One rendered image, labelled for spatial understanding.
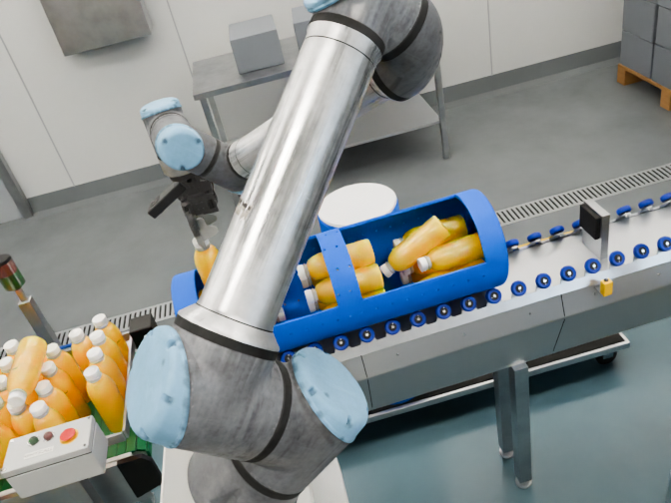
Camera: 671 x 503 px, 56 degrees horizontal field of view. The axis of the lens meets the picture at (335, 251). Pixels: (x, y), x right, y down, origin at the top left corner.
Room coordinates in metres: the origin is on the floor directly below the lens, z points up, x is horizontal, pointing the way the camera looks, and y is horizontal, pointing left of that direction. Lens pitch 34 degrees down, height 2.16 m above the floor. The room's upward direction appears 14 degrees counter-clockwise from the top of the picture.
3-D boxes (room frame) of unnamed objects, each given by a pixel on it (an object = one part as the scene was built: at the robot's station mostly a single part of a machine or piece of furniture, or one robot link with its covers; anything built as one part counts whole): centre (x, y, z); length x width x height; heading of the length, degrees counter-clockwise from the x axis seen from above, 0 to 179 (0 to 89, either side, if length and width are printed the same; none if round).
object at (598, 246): (1.48, -0.75, 1.00); 0.10 x 0.04 x 0.15; 5
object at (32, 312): (1.70, 0.99, 0.55); 0.04 x 0.04 x 1.10; 5
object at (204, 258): (1.39, 0.32, 1.24); 0.07 x 0.07 x 0.19
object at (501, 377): (1.53, -0.47, 0.31); 0.06 x 0.06 x 0.63; 5
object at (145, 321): (1.56, 0.63, 0.95); 0.10 x 0.07 x 0.10; 5
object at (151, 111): (1.39, 0.30, 1.65); 0.10 x 0.09 x 0.12; 16
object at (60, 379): (1.33, 0.82, 1.00); 0.07 x 0.07 x 0.19
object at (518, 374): (1.39, -0.48, 0.31); 0.06 x 0.06 x 0.63; 5
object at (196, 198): (1.39, 0.30, 1.48); 0.09 x 0.08 x 0.12; 95
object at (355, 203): (1.90, -0.11, 1.03); 0.28 x 0.28 x 0.01
